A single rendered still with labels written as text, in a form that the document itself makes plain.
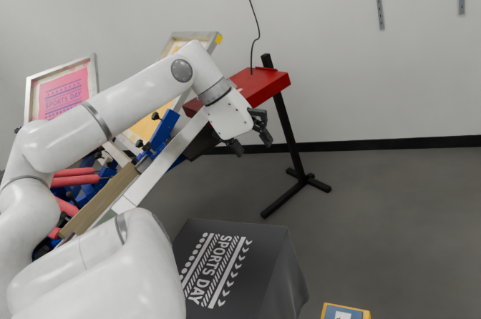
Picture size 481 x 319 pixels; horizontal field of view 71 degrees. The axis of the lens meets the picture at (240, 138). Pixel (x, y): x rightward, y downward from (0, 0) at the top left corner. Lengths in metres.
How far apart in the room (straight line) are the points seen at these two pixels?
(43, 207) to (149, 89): 0.26
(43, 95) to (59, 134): 2.38
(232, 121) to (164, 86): 0.20
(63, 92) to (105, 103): 2.25
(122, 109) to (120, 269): 0.41
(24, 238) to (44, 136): 0.16
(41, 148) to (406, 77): 2.60
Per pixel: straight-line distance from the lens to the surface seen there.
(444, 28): 2.76
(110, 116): 0.66
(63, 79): 2.99
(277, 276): 1.29
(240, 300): 1.22
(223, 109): 0.76
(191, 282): 1.35
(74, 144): 0.65
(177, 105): 1.80
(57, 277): 0.41
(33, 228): 0.65
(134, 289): 0.28
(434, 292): 2.29
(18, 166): 0.76
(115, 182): 1.42
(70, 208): 1.80
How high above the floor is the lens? 1.91
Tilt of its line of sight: 29 degrees down
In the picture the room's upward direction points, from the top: 21 degrees counter-clockwise
